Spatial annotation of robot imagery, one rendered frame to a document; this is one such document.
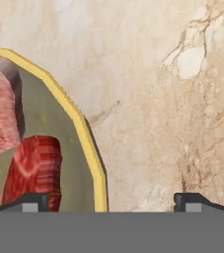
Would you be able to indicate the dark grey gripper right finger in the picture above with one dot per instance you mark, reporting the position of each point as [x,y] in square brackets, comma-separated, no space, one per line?
[190,199]

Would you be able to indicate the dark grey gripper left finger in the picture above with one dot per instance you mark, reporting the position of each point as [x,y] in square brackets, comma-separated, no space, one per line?
[34,200]

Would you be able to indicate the yellow-rimmed green bowl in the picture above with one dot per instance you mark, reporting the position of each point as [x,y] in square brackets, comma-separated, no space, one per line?
[51,108]

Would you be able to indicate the dark red raw steak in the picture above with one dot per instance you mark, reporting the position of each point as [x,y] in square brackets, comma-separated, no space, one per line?
[34,168]

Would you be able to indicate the pale pink raw steak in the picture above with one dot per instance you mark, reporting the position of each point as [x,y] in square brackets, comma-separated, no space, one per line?
[0,108]

